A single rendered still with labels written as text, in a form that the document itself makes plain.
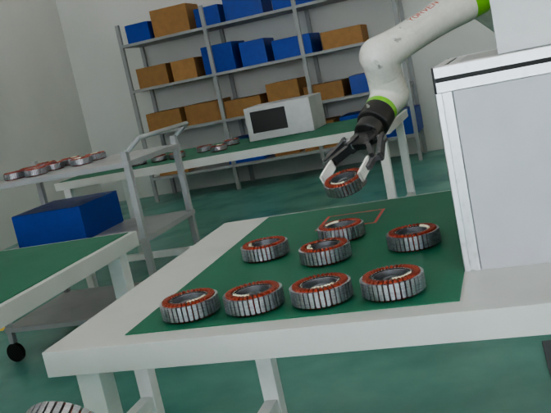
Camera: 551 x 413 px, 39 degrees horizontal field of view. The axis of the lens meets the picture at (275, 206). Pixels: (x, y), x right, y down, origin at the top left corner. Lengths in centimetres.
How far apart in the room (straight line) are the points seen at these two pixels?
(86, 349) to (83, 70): 844
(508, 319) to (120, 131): 862
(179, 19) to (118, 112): 160
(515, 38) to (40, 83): 811
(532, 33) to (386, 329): 55
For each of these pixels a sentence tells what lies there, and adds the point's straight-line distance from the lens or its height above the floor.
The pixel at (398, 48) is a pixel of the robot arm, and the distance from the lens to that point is 218.
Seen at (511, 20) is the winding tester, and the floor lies 117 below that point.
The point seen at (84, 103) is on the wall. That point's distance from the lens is 985.
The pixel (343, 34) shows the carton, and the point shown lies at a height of 139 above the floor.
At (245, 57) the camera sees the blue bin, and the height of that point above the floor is 137.
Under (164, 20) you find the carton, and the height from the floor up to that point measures 194.
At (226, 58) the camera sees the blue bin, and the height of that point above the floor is 141.
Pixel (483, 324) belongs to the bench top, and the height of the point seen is 72.
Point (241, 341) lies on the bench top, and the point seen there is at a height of 73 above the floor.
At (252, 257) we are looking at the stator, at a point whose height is 77.
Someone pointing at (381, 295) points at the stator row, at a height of 77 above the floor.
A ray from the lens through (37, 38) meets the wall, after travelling 942.
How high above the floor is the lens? 116
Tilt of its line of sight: 10 degrees down
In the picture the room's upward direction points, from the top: 12 degrees counter-clockwise
